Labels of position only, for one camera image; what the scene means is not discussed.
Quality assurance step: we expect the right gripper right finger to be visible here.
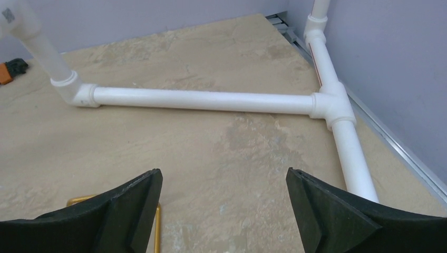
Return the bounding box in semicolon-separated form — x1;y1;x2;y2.
286;168;446;252

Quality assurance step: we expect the small orange black object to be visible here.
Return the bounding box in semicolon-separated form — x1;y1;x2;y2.
1;58;29;85

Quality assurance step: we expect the gold rectangular wire rack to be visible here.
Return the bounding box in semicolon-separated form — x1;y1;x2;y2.
66;194;161;253

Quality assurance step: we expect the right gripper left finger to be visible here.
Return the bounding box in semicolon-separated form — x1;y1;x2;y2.
1;169;163;252

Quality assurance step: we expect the white pvc pipe frame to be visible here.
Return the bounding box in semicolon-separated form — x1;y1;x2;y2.
1;1;378;202

